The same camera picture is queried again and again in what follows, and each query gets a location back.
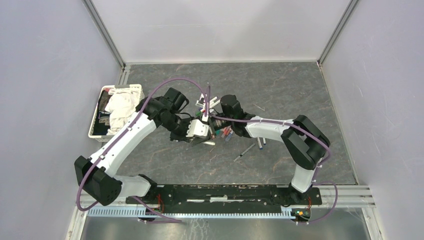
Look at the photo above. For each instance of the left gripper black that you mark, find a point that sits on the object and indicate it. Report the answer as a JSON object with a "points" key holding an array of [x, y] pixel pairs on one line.
{"points": [[182, 136]]}

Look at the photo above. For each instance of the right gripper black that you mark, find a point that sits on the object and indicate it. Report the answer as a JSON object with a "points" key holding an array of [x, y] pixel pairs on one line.
{"points": [[213, 123]]}

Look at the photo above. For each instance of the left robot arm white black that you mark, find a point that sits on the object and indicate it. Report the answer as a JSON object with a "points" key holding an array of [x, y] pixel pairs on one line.
{"points": [[97, 175]]}

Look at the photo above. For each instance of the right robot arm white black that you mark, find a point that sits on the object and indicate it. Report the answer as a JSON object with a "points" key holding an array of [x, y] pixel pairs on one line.
{"points": [[306, 144]]}

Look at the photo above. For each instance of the black gel pen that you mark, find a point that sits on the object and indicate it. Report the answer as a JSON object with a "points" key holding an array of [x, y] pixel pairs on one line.
{"points": [[244, 152]]}

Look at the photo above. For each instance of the red cap pink marker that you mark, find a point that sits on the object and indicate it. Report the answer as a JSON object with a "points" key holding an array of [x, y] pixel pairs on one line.
{"points": [[226, 132]]}

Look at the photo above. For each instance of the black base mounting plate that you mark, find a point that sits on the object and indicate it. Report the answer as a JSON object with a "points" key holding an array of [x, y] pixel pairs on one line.
{"points": [[228, 199]]}

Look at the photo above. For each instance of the white crumpled cloth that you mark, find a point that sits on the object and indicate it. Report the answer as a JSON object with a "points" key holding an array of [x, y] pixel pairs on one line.
{"points": [[121, 106]]}

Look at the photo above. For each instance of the white plastic basket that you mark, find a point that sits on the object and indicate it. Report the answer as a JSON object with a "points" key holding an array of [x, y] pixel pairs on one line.
{"points": [[100, 120]]}

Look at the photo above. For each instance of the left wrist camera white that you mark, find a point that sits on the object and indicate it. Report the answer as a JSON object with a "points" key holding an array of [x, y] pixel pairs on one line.
{"points": [[196, 128]]}

